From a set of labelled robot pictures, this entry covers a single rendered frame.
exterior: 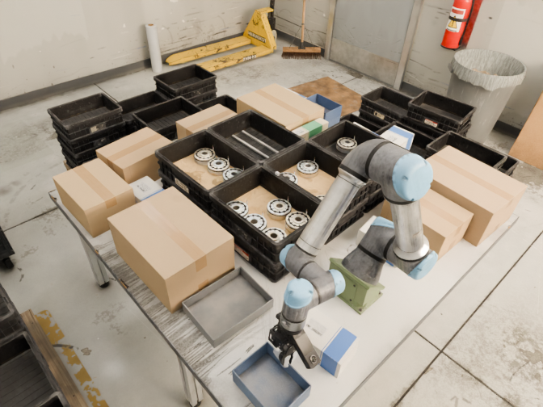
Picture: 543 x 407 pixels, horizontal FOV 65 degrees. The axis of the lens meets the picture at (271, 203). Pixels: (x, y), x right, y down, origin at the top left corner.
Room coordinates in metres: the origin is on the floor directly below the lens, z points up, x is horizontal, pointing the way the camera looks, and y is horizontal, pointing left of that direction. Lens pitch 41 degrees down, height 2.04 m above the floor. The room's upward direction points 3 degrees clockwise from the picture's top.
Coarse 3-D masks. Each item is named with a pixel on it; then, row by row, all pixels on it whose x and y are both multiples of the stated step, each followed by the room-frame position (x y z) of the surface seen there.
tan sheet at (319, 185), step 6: (294, 168) 1.63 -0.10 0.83; (318, 174) 1.59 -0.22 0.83; (324, 174) 1.59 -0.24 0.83; (300, 180) 1.54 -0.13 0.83; (306, 180) 1.54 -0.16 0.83; (312, 180) 1.55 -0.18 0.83; (318, 180) 1.55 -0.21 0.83; (324, 180) 1.55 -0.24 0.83; (330, 180) 1.55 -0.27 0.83; (300, 186) 1.50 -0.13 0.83; (306, 186) 1.50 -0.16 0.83; (312, 186) 1.50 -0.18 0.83; (318, 186) 1.51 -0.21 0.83; (324, 186) 1.51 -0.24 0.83; (312, 192) 1.46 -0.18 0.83; (318, 192) 1.46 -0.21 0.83; (324, 192) 1.46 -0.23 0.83
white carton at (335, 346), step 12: (312, 312) 0.86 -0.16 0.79; (312, 324) 0.81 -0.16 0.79; (324, 324) 0.81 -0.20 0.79; (336, 324) 0.81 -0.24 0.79; (312, 336) 0.76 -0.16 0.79; (324, 336) 0.76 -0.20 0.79; (336, 336) 0.77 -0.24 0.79; (348, 336) 0.77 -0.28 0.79; (324, 348) 0.72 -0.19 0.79; (336, 348) 0.72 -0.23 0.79; (348, 348) 0.72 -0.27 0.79; (324, 360) 0.70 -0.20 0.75; (336, 360) 0.68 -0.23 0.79; (348, 360) 0.72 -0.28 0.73; (336, 372) 0.67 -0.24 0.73
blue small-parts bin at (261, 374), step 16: (256, 352) 0.70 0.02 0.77; (272, 352) 0.72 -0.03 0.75; (240, 368) 0.66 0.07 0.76; (256, 368) 0.68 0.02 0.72; (272, 368) 0.68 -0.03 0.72; (288, 368) 0.66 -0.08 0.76; (240, 384) 0.61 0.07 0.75; (256, 384) 0.62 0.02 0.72; (272, 384) 0.63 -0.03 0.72; (288, 384) 0.63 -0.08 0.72; (304, 384) 0.61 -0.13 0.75; (256, 400) 0.55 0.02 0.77; (272, 400) 0.58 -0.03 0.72; (288, 400) 0.58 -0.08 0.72; (304, 400) 0.58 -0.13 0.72
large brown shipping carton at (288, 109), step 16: (240, 96) 2.20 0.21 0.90; (256, 96) 2.21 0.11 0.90; (272, 96) 2.22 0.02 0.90; (288, 96) 2.23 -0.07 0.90; (240, 112) 2.16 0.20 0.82; (272, 112) 2.03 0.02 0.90; (288, 112) 2.04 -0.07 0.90; (304, 112) 2.05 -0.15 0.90; (320, 112) 2.09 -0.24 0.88; (288, 128) 1.91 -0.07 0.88
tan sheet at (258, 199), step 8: (248, 192) 1.44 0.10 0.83; (256, 192) 1.44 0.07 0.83; (264, 192) 1.44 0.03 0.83; (240, 200) 1.38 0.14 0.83; (248, 200) 1.38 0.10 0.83; (256, 200) 1.38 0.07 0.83; (264, 200) 1.39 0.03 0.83; (256, 208) 1.33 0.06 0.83; (264, 208) 1.33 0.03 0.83; (264, 216) 1.28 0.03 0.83; (272, 224) 1.24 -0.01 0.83; (280, 224) 1.24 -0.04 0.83; (288, 232) 1.20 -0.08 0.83
